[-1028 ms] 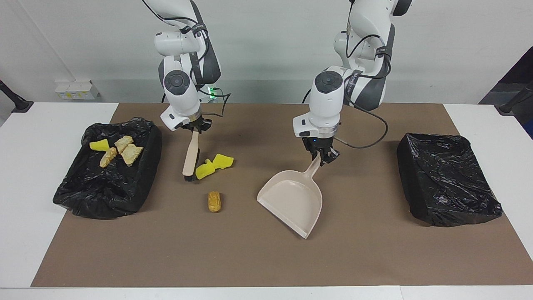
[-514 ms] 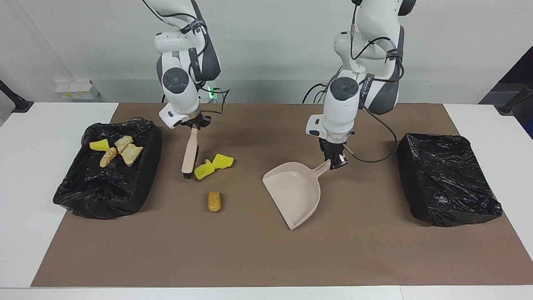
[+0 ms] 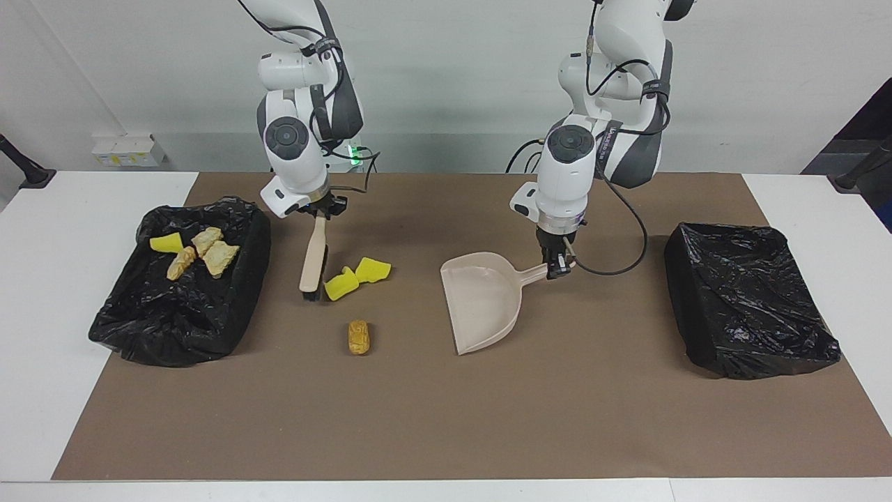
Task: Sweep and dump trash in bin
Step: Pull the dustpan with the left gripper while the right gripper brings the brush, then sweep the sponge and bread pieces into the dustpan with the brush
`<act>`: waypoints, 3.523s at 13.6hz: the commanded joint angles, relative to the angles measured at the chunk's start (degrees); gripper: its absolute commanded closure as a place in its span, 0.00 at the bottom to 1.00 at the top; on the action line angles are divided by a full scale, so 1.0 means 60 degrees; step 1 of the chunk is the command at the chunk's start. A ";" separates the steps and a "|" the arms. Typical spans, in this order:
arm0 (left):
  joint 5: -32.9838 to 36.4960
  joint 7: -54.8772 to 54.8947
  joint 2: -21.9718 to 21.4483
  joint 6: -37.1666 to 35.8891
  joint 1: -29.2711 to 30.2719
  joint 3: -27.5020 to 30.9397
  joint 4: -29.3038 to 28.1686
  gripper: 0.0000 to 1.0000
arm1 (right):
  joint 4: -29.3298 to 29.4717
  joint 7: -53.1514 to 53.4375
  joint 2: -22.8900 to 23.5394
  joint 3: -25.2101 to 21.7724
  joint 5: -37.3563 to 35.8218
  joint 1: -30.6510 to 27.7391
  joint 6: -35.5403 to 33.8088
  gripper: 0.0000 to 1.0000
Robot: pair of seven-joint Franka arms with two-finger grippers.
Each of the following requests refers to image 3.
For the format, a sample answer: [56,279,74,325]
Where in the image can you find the dark background panel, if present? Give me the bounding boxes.
[801,77,892,231]

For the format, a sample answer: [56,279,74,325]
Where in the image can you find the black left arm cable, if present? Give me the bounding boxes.
[566,0,673,277]

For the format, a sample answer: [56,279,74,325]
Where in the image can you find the brown bread roll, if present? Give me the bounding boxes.
[347,319,373,356]

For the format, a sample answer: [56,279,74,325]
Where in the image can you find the yellow sponge chunk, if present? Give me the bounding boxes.
[355,257,392,283]

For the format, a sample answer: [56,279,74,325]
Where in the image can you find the white power strip box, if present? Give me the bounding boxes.
[92,134,167,168]

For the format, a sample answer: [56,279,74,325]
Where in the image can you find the yellow sponge with notch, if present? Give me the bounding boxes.
[324,268,360,302]

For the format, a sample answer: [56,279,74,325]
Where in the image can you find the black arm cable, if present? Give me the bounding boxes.
[566,0,673,277]
[237,0,380,197]

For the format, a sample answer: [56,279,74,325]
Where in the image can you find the large striped croissant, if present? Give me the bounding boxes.
[191,227,224,257]

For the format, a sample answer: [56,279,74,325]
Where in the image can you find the open bin with black bag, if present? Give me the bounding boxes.
[89,197,272,368]

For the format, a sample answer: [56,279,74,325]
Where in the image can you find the small striped croissant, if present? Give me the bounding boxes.
[166,246,198,282]

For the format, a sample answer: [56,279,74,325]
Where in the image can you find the flat bin with black bag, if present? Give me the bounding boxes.
[663,222,842,381]

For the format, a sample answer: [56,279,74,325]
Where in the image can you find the beige hand brush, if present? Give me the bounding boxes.
[300,215,330,302]

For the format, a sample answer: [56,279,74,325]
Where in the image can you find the pale croissant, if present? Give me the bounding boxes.
[201,241,240,279]

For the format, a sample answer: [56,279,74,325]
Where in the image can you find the brown table mat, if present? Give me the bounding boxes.
[52,172,892,480]

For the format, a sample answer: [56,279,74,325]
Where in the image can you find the beige plastic dustpan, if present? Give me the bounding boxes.
[440,252,558,356]

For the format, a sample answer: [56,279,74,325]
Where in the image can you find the black base cable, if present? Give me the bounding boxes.
[505,138,546,173]

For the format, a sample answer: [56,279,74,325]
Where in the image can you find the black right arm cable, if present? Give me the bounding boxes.
[237,0,380,197]

